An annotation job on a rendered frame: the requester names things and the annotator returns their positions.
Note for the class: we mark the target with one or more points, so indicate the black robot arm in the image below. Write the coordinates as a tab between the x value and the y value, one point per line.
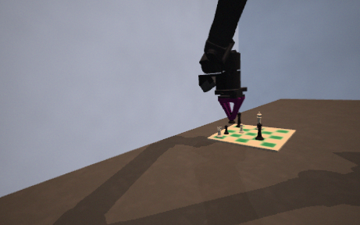
228	13

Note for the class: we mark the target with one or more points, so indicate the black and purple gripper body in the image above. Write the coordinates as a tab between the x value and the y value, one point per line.
233	82

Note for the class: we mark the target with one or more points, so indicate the green and cream chessboard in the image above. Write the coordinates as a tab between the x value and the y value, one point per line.
274	138

